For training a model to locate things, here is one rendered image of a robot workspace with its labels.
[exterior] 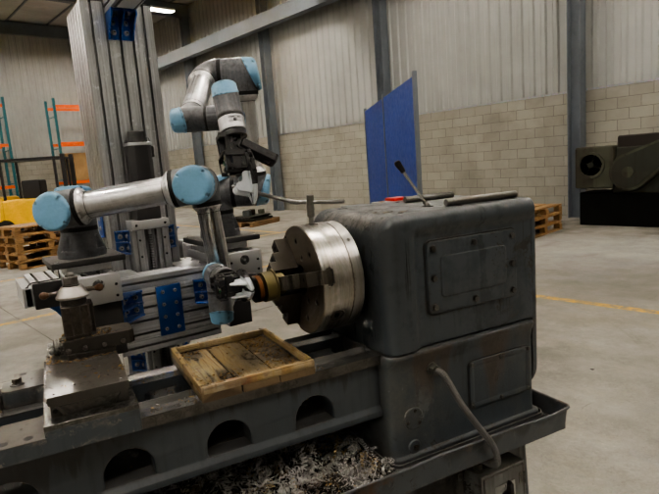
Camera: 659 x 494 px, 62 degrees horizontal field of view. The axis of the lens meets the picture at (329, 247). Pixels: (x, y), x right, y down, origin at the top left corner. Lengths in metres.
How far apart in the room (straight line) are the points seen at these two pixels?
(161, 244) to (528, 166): 10.71
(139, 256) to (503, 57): 11.27
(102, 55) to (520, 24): 11.03
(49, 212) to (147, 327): 0.52
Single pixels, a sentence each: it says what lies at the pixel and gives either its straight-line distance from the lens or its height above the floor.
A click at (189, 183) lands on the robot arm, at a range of 1.68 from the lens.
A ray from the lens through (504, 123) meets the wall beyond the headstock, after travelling 12.56.
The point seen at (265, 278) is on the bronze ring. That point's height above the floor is 1.11.
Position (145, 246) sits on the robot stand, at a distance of 2.11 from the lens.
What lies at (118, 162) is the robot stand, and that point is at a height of 1.47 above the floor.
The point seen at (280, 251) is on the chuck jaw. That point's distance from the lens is 1.60.
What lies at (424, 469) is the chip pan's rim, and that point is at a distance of 1.61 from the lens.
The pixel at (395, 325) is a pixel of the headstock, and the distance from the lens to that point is 1.51.
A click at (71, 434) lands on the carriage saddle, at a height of 0.90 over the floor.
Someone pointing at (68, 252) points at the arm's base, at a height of 1.19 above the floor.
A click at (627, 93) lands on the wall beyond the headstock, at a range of 11.56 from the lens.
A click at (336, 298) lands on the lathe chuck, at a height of 1.05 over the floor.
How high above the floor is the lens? 1.41
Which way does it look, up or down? 9 degrees down
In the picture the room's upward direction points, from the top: 4 degrees counter-clockwise
